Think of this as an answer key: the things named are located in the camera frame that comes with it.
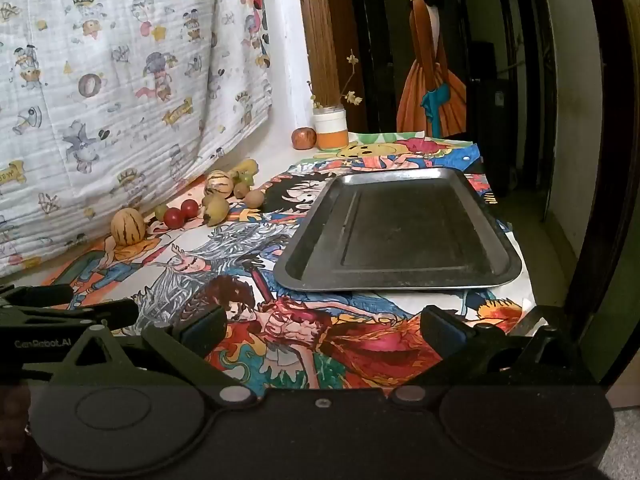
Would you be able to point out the brown round fruit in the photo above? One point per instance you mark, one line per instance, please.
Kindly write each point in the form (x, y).
(241, 190)

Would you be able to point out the pale striped yellow melon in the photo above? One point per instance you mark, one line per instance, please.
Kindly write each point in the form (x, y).
(218, 183)

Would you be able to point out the stout yellow banana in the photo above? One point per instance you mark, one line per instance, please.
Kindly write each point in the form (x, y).
(216, 210)

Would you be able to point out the red apple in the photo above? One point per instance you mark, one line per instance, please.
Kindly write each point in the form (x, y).
(304, 138)

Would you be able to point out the metal baking tray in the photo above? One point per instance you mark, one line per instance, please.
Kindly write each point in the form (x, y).
(400, 232)

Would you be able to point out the green grape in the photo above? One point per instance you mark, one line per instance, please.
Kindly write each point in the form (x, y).
(160, 211)
(246, 178)

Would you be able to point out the wall poster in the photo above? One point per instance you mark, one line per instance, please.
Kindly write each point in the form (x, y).
(430, 75)

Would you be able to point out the wooden door frame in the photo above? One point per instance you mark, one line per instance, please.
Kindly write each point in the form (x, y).
(325, 35)

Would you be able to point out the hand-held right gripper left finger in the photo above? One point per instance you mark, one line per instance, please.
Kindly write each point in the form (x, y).
(205, 329)

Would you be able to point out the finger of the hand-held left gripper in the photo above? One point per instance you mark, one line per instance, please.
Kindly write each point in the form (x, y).
(100, 314)
(40, 294)

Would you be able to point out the red cherry tomato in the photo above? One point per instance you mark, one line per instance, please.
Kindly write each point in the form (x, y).
(173, 217)
(189, 208)

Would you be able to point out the cartoon printed tablecloth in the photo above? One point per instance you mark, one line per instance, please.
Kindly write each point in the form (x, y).
(225, 260)

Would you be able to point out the yellow flower twig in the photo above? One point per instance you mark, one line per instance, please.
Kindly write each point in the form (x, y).
(350, 95)

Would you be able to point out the white and orange jar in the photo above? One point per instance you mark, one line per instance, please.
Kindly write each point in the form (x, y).
(330, 127)

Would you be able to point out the slim yellow banana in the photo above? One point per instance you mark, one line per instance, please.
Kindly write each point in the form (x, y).
(245, 166)

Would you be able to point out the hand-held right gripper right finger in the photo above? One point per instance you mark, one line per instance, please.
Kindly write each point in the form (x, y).
(441, 327)

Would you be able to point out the dark cabinet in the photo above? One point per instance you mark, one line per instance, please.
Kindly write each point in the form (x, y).
(492, 120)

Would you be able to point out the dark-striped yellow melon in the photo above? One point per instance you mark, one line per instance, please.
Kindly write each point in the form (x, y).
(128, 227)

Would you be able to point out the yellow bear drawing sheet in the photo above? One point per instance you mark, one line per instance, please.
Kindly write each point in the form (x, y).
(370, 149)

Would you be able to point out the white printed blanket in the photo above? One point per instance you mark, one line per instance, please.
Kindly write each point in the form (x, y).
(125, 85)

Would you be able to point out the tan round fruit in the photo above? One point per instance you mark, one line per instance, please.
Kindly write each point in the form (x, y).
(254, 198)

